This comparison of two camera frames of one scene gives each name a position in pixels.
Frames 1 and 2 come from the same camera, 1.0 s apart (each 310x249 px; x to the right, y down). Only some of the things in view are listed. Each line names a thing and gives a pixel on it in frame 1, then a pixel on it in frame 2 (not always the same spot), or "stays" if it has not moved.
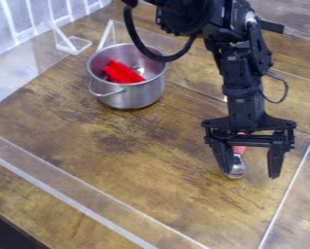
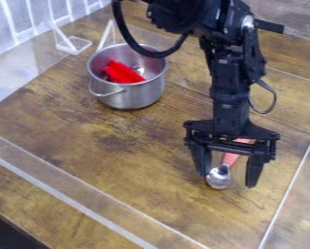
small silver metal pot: (127, 79) stays
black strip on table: (270, 26) stays
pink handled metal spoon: (239, 170) -> (218, 175)
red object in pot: (119, 74) stays
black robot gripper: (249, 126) -> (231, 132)
